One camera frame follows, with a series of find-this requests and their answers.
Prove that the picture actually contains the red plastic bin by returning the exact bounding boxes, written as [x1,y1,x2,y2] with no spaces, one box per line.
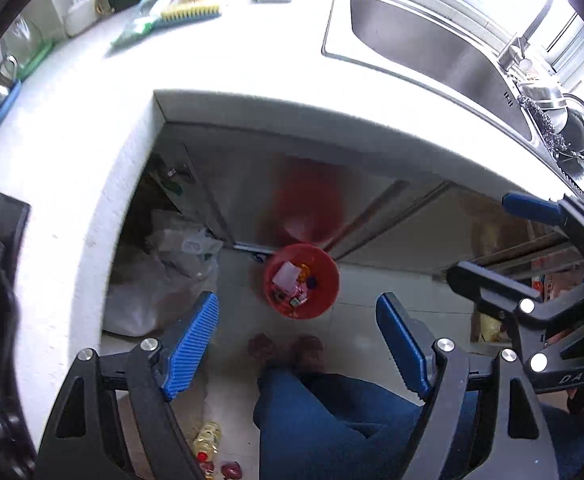
[264,242,341,320]

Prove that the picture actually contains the white paper packet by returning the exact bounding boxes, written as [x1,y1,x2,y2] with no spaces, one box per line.
[271,260,303,291]

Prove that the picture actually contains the yellow oil bottle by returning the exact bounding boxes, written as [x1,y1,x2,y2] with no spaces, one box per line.
[192,420,223,463]

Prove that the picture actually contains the yellow scrub brush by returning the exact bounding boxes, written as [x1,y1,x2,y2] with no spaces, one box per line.
[159,2,221,25]

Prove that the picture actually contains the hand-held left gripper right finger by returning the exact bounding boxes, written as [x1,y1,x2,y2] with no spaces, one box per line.
[375,292,560,480]

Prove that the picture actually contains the person's leg in jeans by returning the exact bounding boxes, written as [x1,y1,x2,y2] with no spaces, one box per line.
[253,364,584,480]

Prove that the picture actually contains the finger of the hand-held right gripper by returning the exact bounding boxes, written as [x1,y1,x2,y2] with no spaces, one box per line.
[502,191,584,247]
[446,260,584,328]

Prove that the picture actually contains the steel wool scourer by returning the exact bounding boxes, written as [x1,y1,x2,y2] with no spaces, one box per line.
[519,95,570,153]

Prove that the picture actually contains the light blue toothbrush package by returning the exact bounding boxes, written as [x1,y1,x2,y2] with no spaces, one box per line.
[109,0,173,51]

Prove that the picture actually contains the small steel bowl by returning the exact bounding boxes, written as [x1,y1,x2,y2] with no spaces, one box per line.
[516,80,572,111]

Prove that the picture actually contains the white ceramic jar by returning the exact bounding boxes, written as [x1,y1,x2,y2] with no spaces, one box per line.
[63,0,100,38]

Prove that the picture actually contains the steel faucet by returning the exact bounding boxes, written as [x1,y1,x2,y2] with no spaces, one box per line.
[496,0,557,68]

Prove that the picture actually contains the green tray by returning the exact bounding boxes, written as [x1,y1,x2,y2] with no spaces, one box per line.
[19,40,55,81]

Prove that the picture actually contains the stainless steel sink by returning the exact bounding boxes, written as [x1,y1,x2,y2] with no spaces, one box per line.
[322,0,584,196]

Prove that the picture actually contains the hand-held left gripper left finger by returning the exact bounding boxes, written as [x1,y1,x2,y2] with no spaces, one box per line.
[37,291,221,480]

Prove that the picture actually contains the metal base cabinet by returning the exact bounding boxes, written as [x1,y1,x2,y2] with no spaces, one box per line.
[137,120,584,281]

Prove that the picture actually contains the window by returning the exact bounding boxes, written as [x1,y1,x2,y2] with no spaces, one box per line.
[452,0,584,81]

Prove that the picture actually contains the blue tray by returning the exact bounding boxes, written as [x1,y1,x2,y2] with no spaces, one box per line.
[0,79,23,133]

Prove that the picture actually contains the yellow bag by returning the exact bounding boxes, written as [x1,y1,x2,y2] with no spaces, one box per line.
[472,305,512,343]

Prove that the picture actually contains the translucent plastic bag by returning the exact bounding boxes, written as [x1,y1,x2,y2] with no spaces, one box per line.
[103,210,223,337]

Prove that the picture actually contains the brown fuzzy slipper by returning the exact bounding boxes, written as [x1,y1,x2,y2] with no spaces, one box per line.
[247,332,277,361]
[289,335,325,376]

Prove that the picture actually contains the glass carafe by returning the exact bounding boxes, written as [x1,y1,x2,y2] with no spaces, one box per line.
[2,15,45,68]

